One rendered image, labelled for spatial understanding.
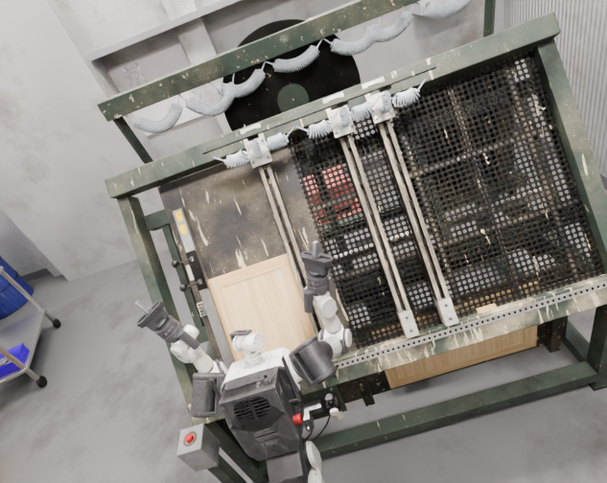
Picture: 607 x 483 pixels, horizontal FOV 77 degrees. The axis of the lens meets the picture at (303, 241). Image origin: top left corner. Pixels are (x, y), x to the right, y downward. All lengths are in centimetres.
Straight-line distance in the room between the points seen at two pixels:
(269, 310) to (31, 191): 423
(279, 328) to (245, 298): 22
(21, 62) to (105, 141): 101
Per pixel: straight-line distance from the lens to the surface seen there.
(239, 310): 197
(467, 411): 256
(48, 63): 493
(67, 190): 546
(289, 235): 186
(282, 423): 140
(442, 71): 197
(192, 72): 225
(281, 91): 227
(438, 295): 189
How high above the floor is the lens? 244
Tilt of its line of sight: 34 degrees down
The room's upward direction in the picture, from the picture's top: 22 degrees counter-clockwise
